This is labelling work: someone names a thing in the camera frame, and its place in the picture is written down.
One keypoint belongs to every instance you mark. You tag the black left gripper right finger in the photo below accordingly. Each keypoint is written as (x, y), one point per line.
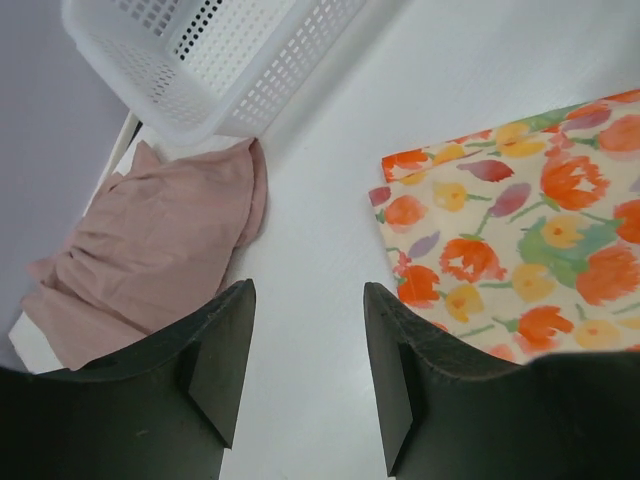
(450, 411)

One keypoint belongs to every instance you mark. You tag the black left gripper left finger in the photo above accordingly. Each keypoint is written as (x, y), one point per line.
(165, 407)

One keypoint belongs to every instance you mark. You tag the pink skirt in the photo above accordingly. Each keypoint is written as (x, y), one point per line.
(153, 246)

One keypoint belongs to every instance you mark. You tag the orange floral skirt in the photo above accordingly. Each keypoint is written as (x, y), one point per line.
(523, 239)

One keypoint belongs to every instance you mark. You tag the white plastic basket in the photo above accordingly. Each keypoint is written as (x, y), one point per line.
(193, 69)

